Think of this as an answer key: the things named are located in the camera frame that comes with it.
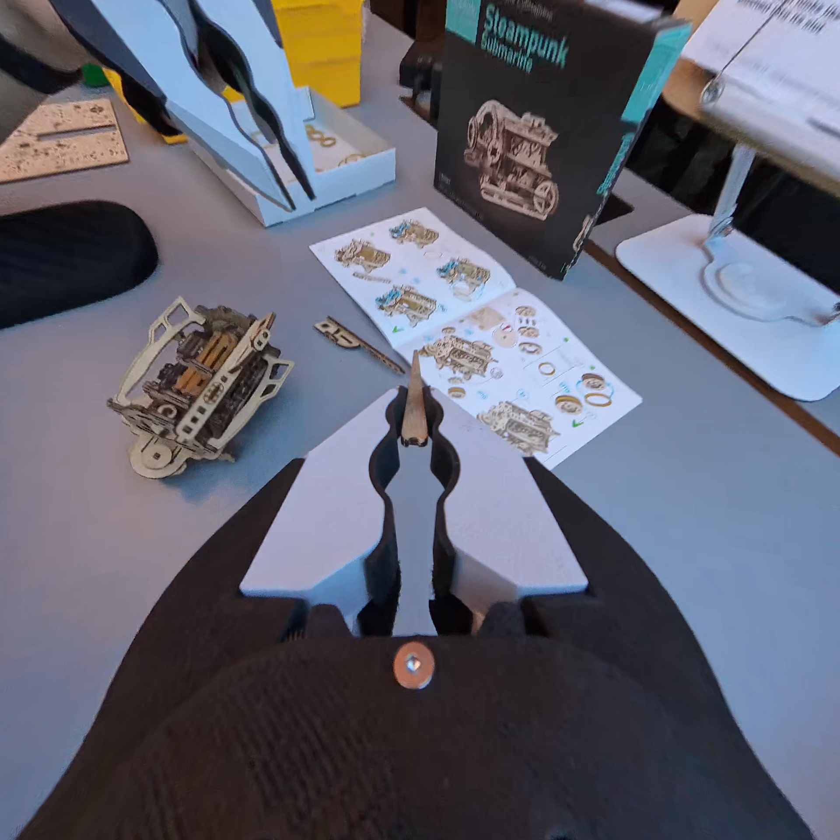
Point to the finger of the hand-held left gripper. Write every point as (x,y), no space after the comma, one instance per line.
(262,72)
(216,138)

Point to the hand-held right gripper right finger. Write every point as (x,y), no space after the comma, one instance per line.
(505,518)

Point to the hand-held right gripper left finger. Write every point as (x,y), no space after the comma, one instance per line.
(308,518)

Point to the pointed wooden model piece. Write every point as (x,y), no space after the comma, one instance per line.
(415,407)

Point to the slotted wooden model part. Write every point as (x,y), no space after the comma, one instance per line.
(348,338)

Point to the assembled wooden model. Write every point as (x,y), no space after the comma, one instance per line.
(197,387)

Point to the black model kit box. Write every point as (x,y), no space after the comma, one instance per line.
(525,138)

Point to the white cardboard tray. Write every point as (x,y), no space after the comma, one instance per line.
(348,167)

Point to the green object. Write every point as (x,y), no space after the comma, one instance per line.
(94,74)

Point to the punched plywood sheet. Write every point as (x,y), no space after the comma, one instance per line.
(62,141)

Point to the black desk device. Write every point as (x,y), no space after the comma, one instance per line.
(420,72)

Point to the illustrated instruction booklet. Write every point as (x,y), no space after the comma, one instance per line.
(472,328)

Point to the black mesh pad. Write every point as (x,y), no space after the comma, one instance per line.
(65,259)

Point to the white tablet stand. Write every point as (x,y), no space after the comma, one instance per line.
(728,289)

